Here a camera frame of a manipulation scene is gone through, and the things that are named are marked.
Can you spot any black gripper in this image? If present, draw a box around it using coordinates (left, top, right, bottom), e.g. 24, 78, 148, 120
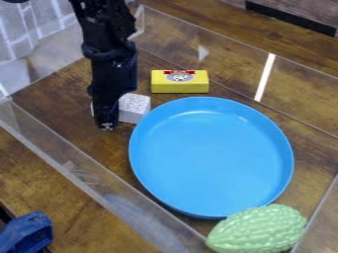
68, 0, 138, 130

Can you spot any white speckled foam block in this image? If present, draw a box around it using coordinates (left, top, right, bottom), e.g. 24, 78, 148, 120
118, 93, 151, 125

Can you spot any blue round tray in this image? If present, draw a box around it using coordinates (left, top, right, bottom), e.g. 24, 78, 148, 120
128, 97, 294, 219

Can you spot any yellow rectangular box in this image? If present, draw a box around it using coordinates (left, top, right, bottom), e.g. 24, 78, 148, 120
151, 69, 208, 93

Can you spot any white patterned cloth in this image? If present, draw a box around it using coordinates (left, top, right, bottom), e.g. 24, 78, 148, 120
0, 0, 84, 63

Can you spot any green bumpy gourd toy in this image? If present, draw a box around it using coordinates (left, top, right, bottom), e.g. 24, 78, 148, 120
206, 204, 306, 253

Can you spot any clear acrylic enclosure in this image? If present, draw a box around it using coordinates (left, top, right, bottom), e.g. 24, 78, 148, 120
0, 0, 338, 253

